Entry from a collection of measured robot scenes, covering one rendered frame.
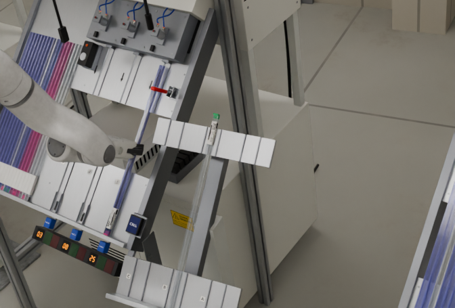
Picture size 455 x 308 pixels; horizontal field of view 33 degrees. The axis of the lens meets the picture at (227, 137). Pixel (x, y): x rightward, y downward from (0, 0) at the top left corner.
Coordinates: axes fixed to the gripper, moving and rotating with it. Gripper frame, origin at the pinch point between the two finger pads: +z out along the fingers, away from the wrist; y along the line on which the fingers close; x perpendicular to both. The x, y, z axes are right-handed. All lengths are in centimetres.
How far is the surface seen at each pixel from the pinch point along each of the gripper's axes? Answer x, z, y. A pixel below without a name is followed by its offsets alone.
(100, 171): 8.8, 0.2, 11.0
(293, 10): -51, 52, -15
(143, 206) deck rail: 14.8, -2.3, -8.2
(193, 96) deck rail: -17.5, 7.6, -11.5
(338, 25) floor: -71, 243, 54
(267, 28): -42, 38, -14
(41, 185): 17.4, -1.1, 31.7
